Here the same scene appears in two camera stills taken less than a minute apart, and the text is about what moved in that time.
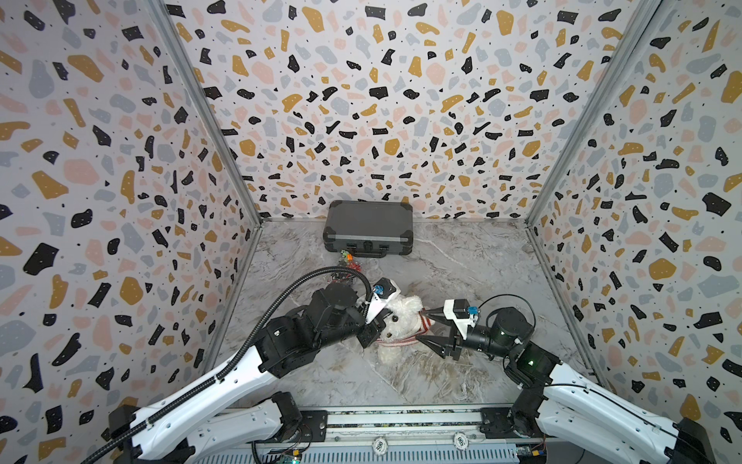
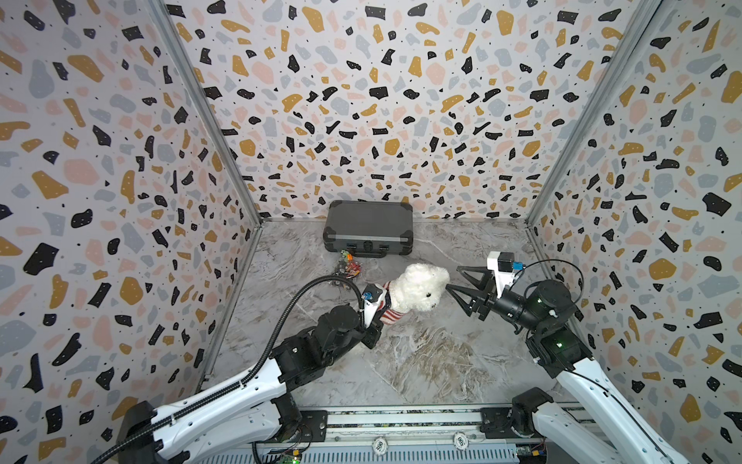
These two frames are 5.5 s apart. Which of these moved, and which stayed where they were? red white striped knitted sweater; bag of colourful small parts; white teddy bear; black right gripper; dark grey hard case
Moved: black right gripper; red white striped knitted sweater; white teddy bear
Stayed: dark grey hard case; bag of colourful small parts
